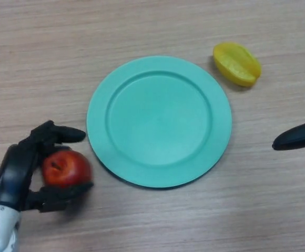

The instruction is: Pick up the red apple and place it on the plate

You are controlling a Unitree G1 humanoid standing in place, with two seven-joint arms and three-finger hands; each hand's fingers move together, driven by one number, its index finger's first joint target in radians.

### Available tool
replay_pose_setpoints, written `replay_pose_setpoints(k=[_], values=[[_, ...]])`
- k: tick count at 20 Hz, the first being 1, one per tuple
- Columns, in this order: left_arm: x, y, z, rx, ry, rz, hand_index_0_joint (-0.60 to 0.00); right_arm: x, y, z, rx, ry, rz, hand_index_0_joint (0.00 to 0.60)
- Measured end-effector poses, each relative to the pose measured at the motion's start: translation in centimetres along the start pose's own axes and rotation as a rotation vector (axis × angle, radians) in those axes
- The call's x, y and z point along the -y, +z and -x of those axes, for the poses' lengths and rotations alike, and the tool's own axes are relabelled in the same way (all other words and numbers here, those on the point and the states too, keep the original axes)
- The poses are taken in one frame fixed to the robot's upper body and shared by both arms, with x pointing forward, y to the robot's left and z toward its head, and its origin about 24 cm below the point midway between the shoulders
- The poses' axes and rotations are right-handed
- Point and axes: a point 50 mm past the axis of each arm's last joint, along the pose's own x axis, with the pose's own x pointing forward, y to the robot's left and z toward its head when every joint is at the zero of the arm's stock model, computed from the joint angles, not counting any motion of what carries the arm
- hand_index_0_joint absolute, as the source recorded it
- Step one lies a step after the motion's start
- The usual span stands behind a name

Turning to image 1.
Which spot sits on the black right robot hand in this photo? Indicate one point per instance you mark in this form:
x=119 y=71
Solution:
x=297 y=137

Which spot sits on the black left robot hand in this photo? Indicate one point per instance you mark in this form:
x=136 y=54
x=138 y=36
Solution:
x=13 y=176

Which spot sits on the red apple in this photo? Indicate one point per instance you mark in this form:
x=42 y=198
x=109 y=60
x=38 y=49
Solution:
x=68 y=168

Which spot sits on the green round plate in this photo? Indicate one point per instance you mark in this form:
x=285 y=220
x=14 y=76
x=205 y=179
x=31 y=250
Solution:
x=159 y=121

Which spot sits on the yellow starfruit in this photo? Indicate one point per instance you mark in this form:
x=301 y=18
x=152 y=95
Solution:
x=236 y=65

